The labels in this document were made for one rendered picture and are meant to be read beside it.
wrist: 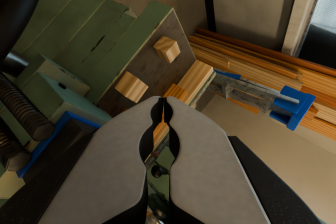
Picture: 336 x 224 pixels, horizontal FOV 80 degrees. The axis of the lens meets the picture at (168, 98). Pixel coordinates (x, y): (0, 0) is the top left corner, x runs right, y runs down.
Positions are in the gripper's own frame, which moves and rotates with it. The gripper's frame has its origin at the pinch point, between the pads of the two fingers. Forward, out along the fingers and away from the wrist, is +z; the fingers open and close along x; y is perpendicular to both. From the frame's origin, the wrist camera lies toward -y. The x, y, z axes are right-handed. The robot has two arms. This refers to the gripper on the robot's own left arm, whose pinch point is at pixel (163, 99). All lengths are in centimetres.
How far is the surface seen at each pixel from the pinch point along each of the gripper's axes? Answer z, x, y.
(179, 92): 31.8, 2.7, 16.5
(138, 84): 21.7, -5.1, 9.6
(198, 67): 37.8, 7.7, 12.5
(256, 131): 204, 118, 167
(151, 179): 14.8, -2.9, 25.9
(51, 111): 9.3, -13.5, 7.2
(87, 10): 41.4, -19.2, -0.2
